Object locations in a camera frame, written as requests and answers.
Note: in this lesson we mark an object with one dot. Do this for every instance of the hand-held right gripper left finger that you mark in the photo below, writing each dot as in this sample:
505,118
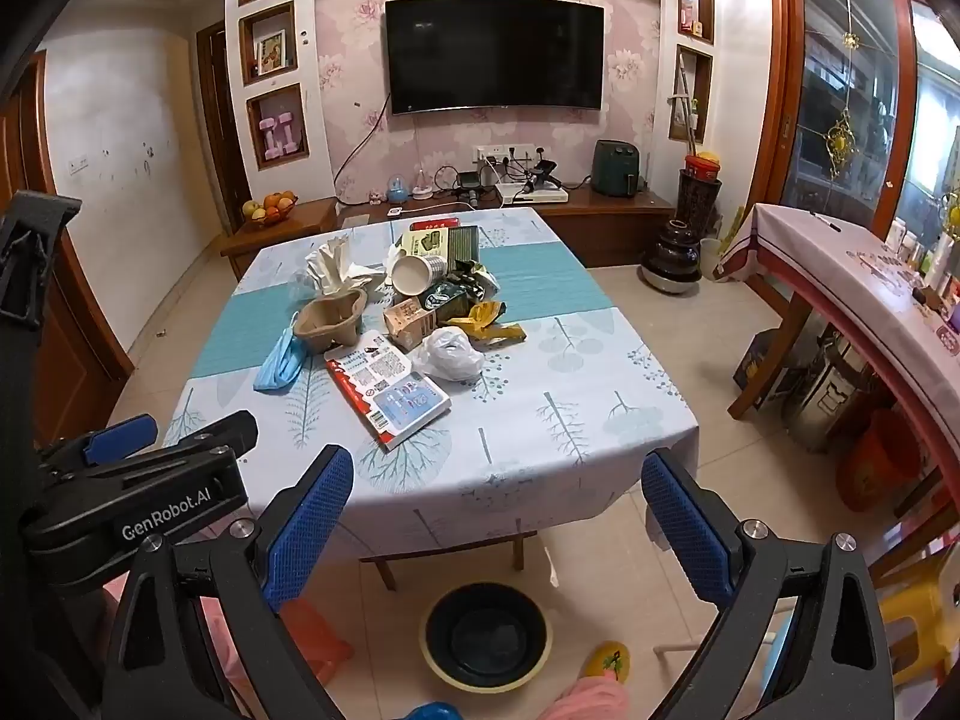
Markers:
311,525

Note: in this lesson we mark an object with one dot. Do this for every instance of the fruit bowl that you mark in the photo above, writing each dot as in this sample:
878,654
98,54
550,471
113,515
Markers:
270,210

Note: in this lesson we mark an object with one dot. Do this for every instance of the dark ceramic jar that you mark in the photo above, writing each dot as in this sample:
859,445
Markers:
670,259

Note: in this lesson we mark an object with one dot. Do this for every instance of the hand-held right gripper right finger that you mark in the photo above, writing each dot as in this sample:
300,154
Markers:
686,532

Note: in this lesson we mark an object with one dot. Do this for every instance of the white wall socket strip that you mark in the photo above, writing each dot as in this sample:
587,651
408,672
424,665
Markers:
506,153

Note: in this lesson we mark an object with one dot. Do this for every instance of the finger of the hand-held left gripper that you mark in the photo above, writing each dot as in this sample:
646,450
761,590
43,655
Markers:
217,431
120,436

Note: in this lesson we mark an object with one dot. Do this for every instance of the wooden television console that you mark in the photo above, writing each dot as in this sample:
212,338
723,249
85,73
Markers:
622,214

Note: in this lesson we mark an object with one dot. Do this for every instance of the white tissue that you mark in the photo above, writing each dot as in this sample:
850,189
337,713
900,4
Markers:
330,262
450,356

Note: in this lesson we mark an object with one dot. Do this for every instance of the dark green air fryer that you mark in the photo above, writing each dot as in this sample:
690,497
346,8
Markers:
616,169

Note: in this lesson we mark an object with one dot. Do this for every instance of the white tube frame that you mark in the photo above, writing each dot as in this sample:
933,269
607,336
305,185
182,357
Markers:
690,646

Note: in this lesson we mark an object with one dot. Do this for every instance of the small white bucket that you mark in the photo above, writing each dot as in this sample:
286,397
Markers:
710,259

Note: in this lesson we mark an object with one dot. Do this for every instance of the yellow plastic stool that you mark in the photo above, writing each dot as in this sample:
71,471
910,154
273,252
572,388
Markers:
915,615

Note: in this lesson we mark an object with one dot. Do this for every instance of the brown drink carton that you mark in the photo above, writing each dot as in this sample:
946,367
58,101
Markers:
405,322

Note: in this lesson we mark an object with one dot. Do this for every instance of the orange plastic bucket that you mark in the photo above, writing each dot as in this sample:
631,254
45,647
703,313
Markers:
874,461

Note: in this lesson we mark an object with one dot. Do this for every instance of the yellow slipper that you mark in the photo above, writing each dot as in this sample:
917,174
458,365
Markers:
607,664

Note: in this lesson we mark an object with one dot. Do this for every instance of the white paper cup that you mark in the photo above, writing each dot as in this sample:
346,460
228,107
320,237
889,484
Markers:
412,274

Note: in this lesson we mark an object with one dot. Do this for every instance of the black wall television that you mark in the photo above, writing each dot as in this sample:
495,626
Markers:
495,52

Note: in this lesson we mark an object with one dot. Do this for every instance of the blue face mask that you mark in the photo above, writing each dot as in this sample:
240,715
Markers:
279,367

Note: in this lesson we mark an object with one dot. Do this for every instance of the picture frame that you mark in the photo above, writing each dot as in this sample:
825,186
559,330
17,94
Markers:
271,52

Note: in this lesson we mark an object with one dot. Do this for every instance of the brown wooden door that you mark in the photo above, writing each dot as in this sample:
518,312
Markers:
67,315

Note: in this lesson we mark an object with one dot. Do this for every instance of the white set-top box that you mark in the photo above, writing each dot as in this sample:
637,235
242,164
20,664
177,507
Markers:
536,195

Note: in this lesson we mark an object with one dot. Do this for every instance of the blue cardboard box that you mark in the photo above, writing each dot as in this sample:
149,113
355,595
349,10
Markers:
761,371

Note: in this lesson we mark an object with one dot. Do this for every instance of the yellow wrapper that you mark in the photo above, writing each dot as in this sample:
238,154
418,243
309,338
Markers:
484,315

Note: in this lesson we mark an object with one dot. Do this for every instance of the row of bottles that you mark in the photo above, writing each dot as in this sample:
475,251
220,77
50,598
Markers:
926,262

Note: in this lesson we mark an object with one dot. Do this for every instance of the dark green snack bag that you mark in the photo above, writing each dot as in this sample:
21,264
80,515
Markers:
450,296

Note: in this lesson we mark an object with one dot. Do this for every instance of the blue plastic stool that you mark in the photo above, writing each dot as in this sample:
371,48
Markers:
433,712

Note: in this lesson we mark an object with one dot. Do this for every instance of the wooden glass door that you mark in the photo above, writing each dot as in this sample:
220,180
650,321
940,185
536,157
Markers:
847,90

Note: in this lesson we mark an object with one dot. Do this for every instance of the brown pulp cup holder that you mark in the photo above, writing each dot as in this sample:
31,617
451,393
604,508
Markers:
330,322

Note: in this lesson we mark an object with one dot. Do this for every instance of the pink plastic stool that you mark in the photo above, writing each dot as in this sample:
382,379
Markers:
315,637

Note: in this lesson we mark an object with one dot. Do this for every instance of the green striped box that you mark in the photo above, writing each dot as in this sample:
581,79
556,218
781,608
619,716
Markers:
457,244

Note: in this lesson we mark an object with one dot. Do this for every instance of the pink pajama pants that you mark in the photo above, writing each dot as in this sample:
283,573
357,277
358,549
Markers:
592,701

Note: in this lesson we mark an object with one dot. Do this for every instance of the tall dark vase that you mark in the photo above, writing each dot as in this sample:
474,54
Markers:
699,199

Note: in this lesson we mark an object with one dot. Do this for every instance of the red and white box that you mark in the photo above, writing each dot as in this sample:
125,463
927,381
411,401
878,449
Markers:
397,401

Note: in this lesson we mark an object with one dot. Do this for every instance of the blue globe ornament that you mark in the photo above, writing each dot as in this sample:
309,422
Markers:
397,189

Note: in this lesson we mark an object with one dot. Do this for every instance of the stainless steel pot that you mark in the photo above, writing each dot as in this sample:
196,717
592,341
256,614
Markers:
825,390

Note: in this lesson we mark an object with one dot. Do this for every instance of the dark blue trash bin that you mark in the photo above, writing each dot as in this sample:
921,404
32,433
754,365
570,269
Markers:
487,637

